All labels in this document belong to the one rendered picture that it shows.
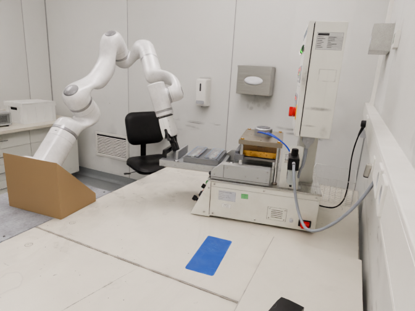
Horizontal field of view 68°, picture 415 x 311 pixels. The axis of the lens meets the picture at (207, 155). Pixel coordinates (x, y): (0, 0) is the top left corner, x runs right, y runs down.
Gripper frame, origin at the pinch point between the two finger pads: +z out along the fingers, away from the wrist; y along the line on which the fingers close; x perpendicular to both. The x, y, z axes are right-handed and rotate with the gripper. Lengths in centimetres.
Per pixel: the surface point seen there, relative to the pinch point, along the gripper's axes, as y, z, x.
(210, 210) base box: 17.2, 29.5, 14.2
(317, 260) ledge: 44, 43, 54
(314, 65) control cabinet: 17, -18, 69
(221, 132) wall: -154, 18, -13
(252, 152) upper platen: 10.5, 9.6, 37.5
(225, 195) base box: 17.3, 24.0, 22.4
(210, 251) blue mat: 43, 35, 19
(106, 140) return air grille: -184, -5, -159
